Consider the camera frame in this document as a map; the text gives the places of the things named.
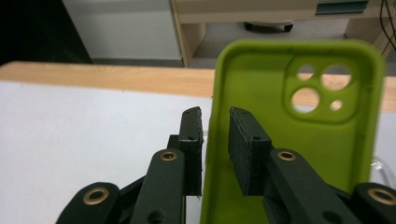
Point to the white cabinet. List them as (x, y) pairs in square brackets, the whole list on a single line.
[(124, 28)]

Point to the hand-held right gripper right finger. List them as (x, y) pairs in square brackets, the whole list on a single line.
[(249, 161)]

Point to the green phone case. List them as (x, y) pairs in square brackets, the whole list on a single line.
[(264, 87)]

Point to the black curtain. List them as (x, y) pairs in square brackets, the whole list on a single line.
[(31, 28)]

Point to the light wooden desk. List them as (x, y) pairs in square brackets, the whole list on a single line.
[(249, 12)]

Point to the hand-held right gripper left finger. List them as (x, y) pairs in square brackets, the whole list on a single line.
[(191, 155)]

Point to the black and white round device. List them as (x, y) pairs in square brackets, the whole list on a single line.
[(267, 26)]

